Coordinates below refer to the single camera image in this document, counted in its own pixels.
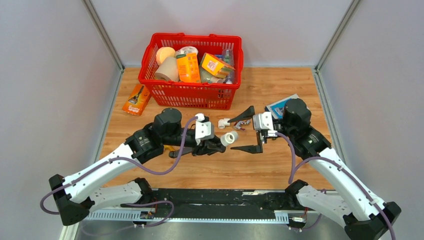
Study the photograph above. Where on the white slotted cable duct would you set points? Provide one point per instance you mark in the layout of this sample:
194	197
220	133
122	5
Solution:
139	216

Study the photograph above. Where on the orange tall box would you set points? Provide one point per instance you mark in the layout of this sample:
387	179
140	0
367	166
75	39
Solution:
188	68

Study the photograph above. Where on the orange round sponge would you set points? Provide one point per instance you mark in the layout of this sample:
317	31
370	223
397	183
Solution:
163	53

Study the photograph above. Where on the orange yellow tilted box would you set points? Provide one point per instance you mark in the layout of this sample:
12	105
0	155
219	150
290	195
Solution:
215	66

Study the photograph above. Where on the white tape roll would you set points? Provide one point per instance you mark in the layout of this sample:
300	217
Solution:
187	50

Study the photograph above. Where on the beige paper roll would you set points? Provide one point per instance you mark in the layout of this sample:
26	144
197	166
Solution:
168	70

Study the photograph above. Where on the red plastic shopping basket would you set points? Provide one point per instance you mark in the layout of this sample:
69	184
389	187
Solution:
212	92

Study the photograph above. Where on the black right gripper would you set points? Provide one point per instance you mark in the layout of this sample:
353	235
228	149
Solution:
252	149

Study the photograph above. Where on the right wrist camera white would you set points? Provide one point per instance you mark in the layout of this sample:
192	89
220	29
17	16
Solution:
263	124

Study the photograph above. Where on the white plastic elbow fitting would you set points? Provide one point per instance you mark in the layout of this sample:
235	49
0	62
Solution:
223	123

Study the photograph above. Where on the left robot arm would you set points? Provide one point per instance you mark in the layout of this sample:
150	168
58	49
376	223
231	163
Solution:
79	194

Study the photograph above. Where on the clear plastic bottle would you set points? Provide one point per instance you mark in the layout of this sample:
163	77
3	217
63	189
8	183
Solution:
228	57

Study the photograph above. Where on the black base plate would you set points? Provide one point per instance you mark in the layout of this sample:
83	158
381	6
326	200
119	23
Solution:
225	203

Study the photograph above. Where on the orange razor box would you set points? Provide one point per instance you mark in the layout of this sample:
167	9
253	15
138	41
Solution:
137	101

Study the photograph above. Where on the white plastic pipe fitting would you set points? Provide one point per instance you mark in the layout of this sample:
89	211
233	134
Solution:
229	138

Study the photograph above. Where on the blue white razor box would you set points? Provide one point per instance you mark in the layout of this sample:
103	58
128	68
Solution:
276	109

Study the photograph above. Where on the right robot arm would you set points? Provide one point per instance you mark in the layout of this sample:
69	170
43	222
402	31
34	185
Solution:
358	210

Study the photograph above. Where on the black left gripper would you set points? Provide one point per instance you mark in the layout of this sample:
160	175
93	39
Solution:
207	147

